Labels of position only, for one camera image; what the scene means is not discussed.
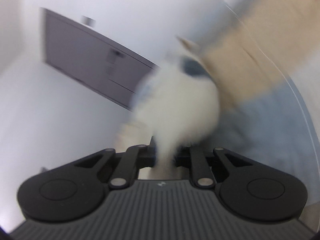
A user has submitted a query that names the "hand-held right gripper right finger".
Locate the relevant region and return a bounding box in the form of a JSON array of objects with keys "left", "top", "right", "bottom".
[{"left": 174, "top": 145, "right": 253, "bottom": 189}]

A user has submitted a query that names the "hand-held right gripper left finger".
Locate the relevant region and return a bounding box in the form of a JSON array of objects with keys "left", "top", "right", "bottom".
[{"left": 74, "top": 136, "right": 158, "bottom": 189}]

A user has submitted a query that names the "white fluffy sweater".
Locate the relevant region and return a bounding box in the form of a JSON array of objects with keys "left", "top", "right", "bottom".
[{"left": 115, "top": 55, "right": 221, "bottom": 180}]

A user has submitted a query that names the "grey door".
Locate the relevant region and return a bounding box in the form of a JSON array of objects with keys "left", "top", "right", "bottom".
[{"left": 40, "top": 7, "right": 161, "bottom": 112}]

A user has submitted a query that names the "pastel patchwork blanket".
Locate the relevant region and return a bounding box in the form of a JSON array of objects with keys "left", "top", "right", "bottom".
[{"left": 175, "top": 0, "right": 320, "bottom": 230}]

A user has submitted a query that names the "dark wall plate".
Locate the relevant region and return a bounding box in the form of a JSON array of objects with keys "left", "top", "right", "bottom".
[{"left": 82, "top": 15, "right": 97, "bottom": 27}]

